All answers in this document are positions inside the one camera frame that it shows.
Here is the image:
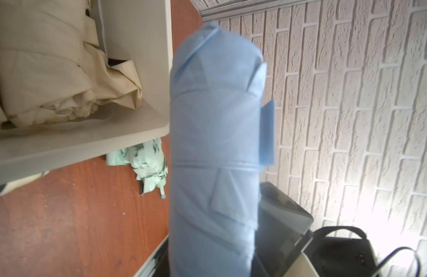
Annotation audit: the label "beige umbrella black handle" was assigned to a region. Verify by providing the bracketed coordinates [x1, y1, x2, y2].
[0, 1, 142, 128]

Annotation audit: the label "periwinkle blue umbrella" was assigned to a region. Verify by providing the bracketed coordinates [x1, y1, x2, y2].
[168, 24, 274, 277]

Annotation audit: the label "mint green umbrella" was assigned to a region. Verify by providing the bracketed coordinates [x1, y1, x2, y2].
[106, 138, 168, 200]

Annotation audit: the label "white plastic storage box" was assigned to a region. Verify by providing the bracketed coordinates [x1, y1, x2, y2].
[0, 1, 173, 185]

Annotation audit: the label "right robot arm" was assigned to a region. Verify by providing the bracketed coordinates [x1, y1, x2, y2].
[251, 181, 407, 277]

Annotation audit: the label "beige umbrella black stripes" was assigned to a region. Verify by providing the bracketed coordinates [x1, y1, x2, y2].
[0, 171, 49, 197]

